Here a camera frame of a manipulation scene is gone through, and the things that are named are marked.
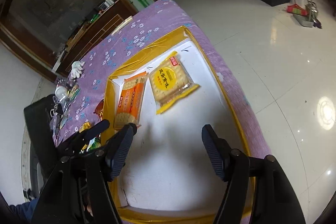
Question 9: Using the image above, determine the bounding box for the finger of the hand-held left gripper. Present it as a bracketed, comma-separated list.
[56, 119, 110, 159]

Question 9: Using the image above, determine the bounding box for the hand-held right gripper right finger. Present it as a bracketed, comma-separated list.
[201, 124, 306, 224]

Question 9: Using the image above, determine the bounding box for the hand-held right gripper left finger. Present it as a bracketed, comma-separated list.
[31, 123, 137, 224]

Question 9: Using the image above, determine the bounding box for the small green snack packet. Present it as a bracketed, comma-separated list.
[85, 139, 101, 152]

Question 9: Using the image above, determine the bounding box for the yellow-edged white tray box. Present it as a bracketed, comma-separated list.
[101, 25, 256, 224]

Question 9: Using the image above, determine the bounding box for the orange cracker packet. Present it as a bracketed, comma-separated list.
[113, 70, 149, 131]

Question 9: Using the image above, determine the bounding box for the yellow cracker packet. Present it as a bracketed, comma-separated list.
[148, 51, 200, 115]

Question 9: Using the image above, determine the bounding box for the person's left forearm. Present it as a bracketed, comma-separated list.
[8, 199, 40, 224]

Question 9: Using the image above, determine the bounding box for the clear plastic bag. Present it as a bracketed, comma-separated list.
[54, 97, 72, 115]

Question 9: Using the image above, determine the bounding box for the green cracker packet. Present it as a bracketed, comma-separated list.
[67, 84, 80, 98]

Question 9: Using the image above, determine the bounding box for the black chair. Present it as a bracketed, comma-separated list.
[23, 94, 59, 195]

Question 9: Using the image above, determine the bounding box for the white glove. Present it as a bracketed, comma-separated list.
[70, 61, 87, 79]

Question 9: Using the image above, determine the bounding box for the wooden counter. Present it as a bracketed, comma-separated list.
[51, 0, 132, 77]

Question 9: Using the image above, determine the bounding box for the purple floral tablecloth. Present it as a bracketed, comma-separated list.
[52, 0, 271, 224]

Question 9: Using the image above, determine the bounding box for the grey dustpan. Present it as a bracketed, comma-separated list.
[293, 0, 317, 28]

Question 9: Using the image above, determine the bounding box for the metal kettle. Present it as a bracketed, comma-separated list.
[306, 2, 319, 18]

